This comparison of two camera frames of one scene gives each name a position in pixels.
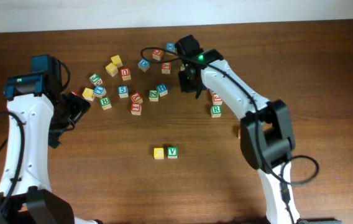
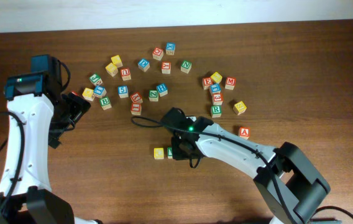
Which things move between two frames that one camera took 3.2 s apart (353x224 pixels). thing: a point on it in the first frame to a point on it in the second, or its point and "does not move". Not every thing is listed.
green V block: [172, 152] does not move
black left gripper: [69, 112] does not move
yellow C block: [158, 153] does not move
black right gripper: [189, 82] to [178, 149]
